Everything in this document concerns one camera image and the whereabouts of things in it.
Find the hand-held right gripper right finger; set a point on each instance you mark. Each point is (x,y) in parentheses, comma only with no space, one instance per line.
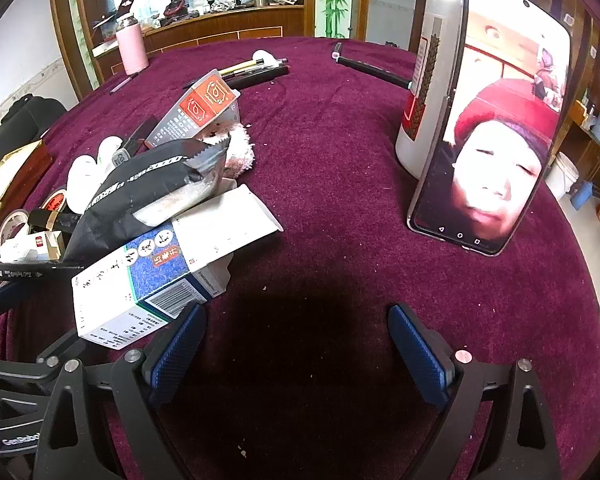
(420,355)

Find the small white red box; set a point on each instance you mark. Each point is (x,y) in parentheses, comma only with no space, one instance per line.
(32,246)

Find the maroon velvet tablecloth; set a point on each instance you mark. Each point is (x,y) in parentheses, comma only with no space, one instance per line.
(330,210)

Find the white plastic bottle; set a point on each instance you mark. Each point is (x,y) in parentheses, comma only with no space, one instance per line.
(82,180)
(109,149)

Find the black snack bag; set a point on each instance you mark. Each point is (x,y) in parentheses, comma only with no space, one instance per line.
(140,190)

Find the white liquor bottle red cap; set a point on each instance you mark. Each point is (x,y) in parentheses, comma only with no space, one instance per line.
(430,60)

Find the red-capped black marker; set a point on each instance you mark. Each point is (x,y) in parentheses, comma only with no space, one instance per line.
(257,78)

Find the large smartphone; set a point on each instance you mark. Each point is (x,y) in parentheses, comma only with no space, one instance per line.
(490,110)

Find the black leather sofa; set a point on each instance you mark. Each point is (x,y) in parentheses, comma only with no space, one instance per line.
(25,115)

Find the black tape roll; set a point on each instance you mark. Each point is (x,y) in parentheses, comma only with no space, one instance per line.
(14,222)

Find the blue plastic jug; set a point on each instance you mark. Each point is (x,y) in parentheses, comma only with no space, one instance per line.
(581,195)

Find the blue white medicine box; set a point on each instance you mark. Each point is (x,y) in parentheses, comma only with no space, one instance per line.
(155,280)

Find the pink fluffy cloth ball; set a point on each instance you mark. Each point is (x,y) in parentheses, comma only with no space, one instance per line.
(237,155)

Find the yellow black pen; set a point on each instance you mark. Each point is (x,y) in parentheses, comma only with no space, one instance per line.
(240,66)

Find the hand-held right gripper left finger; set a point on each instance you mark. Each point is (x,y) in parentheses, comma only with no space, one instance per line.
(177,347)

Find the black thin rod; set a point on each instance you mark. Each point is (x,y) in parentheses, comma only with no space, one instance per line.
(375,71)

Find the white box with gold rim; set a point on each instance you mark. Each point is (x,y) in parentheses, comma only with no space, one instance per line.
(5,175)

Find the white plastic bucket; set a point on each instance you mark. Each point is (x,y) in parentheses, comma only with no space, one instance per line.
(562,172)

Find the small white cap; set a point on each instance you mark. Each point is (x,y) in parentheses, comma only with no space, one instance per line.
(262,55)

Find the pink thermos bottle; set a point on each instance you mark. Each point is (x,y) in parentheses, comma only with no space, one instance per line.
(132,45)

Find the dark marker pen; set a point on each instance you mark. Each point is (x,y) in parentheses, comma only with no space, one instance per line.
(124,82)

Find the red black pot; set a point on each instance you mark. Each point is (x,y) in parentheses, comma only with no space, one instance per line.
(175,8)

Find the orange label carton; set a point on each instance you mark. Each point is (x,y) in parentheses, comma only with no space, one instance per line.
(195,110)

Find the wooden brick pattern counter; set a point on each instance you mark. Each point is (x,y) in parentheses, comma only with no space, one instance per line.
(220,22)

